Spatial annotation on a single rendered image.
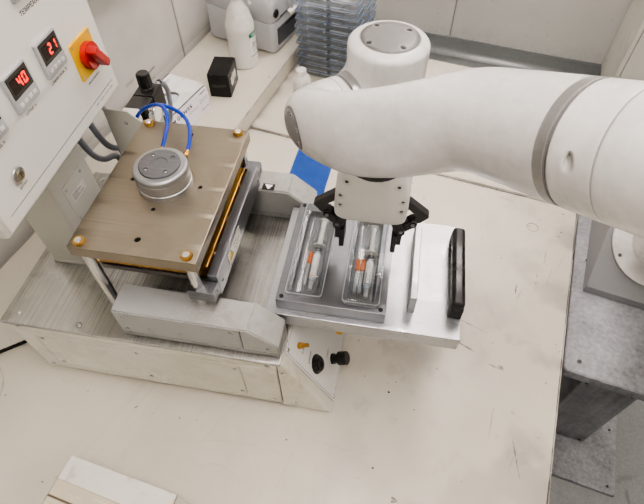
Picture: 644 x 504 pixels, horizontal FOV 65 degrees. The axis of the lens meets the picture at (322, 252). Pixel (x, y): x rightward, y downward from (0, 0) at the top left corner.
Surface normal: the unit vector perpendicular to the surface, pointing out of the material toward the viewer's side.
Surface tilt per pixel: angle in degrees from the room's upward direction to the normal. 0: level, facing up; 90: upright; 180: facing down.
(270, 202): 90
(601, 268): 46
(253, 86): 0
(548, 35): 90
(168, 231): 0
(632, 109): 38
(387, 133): 71
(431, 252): 0
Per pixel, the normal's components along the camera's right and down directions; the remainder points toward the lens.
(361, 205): -0.19, 0.80
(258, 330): 0.64, -0.38
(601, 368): 0.00, -0.61
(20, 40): 0.99, 0.13
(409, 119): -0.31, 0.39
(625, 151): -0.87, -0.07
